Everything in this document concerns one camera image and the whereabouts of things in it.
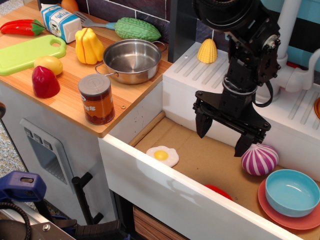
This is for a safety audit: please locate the toy fried egg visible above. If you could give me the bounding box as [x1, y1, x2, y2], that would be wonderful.
[146, 145, 180, 168]

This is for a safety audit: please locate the black oven door handle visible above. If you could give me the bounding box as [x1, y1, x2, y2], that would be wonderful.
[71, 172, 104, 225]

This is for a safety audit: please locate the coral pink plate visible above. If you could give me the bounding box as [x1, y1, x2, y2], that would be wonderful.
[257, 179, 320, 230]

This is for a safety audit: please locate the white toy sink basin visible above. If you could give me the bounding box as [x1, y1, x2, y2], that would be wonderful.
[99, 43, 320, 240]

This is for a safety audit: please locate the green toy bitter gourd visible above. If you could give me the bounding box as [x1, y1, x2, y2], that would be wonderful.
[114, 17, 162, 42]

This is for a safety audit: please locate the grey oven control panel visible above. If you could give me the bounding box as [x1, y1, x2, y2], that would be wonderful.
[19, 118, 75, 195]

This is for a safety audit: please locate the toy milk carton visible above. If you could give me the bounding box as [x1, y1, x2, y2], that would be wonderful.
[40, 3, 82, 43]

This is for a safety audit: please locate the green cutting board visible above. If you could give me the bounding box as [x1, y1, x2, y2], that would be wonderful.
[0, 35, 67, 76]

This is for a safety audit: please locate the orange item at right edge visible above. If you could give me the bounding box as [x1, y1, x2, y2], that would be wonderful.
[313, 97, 320, 120]

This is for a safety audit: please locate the stainless steel pot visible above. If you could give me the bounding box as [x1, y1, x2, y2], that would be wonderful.
[95, 39, 167, 85]

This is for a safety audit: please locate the orange toy fruit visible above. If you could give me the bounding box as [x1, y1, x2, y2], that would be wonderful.
[61, 0, 79, 13]

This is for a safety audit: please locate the grey toy spatula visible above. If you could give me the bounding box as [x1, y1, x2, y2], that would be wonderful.
[73, 11, 116, 30]

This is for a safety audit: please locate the grey toy faucet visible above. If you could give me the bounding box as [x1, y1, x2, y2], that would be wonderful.
[253, 0, 320, 104]

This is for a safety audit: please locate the brown toy food can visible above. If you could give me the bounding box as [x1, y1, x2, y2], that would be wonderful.
[78, 74, 115, 125]

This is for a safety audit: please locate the yellow toy bell pepper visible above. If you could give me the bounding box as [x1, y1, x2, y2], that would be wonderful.
[75, 27, 105, 65]

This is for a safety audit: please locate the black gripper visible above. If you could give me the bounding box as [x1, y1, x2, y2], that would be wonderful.
[193, 86, 271, 157]

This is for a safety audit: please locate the dark red toy pepper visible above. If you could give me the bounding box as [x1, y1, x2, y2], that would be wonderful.
[32, 66, 61, 99]

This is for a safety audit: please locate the blue clamp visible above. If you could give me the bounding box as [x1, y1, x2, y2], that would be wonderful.
[0, 170, 47, 205]

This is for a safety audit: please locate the yellow toy corn piece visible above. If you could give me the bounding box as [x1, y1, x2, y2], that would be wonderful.
[197, 38, 218, 64]

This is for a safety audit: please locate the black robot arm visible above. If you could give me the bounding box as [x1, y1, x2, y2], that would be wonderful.
[192, 0, 281, 157]

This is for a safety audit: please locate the yellow toy potato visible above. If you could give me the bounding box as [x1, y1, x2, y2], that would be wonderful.
[33, 56, 63, 76]

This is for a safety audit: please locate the purple striped toy onion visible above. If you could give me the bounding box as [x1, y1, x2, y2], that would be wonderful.
[241, 144, 279, 176]

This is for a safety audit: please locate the red toy item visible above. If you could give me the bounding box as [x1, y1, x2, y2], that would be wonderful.
[204, 184, 233, 201]

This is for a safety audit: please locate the light blue bowl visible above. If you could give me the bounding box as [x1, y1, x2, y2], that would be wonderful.
[265, 169, 320, 218]

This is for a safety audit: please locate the red toy chili pepper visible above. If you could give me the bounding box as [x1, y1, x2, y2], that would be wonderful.
[0, 19, 46, 36]

